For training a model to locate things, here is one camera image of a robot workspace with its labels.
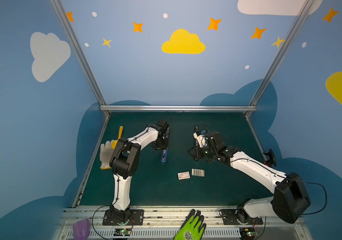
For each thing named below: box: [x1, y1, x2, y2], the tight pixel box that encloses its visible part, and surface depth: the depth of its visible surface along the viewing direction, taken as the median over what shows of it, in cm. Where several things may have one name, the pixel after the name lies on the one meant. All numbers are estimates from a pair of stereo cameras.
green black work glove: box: [173, 209, 207, 240], surface depth 72 cm
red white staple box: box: [177, 171, 191, 180], surface depth 90 cm
